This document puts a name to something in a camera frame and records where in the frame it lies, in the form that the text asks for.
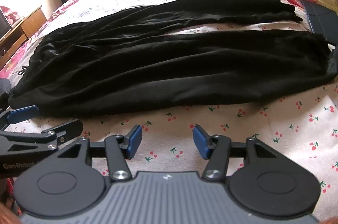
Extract black pants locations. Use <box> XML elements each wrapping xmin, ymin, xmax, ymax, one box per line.
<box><xmin>8</xmin><ymin>0</ymin><xmax>337</xmax><ymax>117</ymax></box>

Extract dark grey folded garment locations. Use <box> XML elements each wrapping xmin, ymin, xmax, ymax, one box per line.
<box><xmin>0</xmin><ymin>78</ymin><xmax>11</xmax><ymax>96</ymax></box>

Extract wooden tv cabinet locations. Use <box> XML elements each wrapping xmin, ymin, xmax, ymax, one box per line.
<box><xmin>1</xmin><ymin>6</ymin><xmax>46</xmax><ymax>69</ymax></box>

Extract black tv monitor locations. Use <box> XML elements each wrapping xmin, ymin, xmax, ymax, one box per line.
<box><xmin>0</xmin><ymin>9</ymin><xmax>11</xmax><ymax>38</ymax></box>

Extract cherry print bed sheet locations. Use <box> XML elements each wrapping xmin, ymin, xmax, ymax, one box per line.
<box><xmin>0</xmin><ymin>0</ymin><xmax>338</xmax><ymax>222</ymax></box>

